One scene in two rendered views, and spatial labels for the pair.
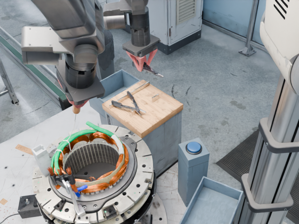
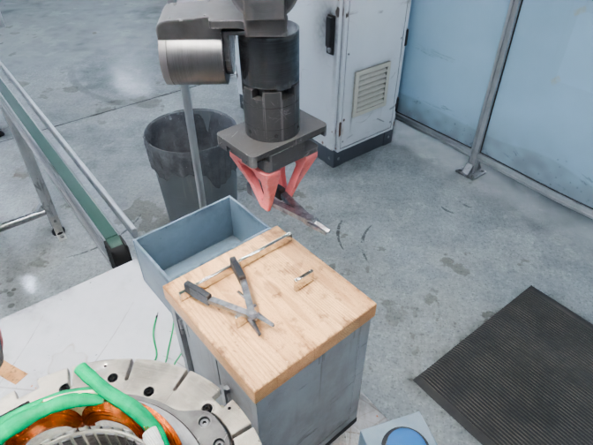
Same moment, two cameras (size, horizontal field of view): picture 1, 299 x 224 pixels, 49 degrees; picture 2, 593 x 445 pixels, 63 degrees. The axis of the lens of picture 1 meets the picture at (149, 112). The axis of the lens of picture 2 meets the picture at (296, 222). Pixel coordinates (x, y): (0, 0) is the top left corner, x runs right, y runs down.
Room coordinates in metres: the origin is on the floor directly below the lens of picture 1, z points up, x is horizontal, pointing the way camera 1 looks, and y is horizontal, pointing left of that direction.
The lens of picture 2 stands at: (0.42, -0.02, 1.52)
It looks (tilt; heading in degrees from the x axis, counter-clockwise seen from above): 39 degrees down; 0
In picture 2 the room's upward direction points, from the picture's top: straight up
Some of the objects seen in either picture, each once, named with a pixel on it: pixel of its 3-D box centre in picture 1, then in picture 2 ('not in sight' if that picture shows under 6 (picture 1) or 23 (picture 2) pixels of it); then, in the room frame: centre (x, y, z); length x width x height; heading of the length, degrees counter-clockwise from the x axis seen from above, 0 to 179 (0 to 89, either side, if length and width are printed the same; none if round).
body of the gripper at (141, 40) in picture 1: (140, 36); (272, 112); (0.88, 0.01, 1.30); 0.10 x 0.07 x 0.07; 131
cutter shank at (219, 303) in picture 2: (130, 108); (231, 307); (0.79, 0.06, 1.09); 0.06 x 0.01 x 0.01; 65
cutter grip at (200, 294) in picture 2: (116, 104); (198, 292); (0.82, 0.10, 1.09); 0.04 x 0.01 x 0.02; 56
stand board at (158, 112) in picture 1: (142, 106); (267, 300); (0.84, 0.02, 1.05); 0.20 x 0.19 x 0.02; 41
